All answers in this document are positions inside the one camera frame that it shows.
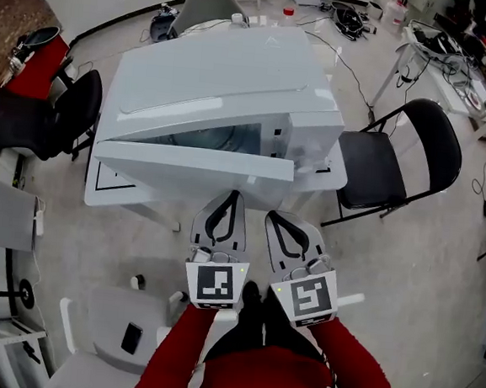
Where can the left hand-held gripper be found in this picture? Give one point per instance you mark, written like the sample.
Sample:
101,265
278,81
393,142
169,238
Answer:
216,281

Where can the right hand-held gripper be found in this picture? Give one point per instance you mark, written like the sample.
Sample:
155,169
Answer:
310,296

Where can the white machine door panel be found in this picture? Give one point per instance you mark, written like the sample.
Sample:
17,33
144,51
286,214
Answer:
186,171

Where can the white microwave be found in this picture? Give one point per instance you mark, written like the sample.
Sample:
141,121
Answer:
219,77

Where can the person's right forearm red sleeve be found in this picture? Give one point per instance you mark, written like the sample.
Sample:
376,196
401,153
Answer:
351,363

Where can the person's left forearm red sleeve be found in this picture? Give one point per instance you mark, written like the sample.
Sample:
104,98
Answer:
174,352

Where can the person's right black shoe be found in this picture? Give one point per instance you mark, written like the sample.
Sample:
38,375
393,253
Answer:
273,303

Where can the person's black shoe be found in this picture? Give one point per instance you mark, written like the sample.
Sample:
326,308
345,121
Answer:
273,303
251,293

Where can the person's left black shoe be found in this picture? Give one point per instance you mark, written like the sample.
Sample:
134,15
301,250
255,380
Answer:
251,293

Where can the person's black trousers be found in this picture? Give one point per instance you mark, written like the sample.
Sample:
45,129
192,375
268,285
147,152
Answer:
281,336

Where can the black folding chair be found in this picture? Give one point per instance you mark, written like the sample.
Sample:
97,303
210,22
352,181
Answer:
372,170

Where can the white square table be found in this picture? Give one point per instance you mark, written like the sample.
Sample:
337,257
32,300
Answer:
111,198

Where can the black smartphone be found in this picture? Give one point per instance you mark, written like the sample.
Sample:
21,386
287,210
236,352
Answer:
132,338

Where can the person's red top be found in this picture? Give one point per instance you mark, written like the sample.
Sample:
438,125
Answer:
260,380

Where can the white armchair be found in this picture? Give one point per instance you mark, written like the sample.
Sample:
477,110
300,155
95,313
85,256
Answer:
104,324

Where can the white power adapter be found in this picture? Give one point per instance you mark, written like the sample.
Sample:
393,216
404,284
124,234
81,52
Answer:
39,217

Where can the black round stand base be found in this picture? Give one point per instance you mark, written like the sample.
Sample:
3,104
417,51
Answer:
27,294

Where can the black floor device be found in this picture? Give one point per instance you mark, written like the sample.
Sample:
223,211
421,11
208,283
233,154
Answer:
162,25

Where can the long white work table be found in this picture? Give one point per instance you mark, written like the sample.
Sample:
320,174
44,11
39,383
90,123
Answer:
458,102

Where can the grey metal cabinet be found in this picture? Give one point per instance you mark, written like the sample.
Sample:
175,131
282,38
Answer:
0,210

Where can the black office chair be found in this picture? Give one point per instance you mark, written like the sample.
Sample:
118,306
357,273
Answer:
29,119

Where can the grey shell chair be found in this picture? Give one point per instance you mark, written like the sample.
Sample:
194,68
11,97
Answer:
208,8

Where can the white metal rack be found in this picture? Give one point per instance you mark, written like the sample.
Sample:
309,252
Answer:
2,339

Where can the white plastic jug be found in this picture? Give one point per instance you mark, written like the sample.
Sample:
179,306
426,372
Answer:
394,12

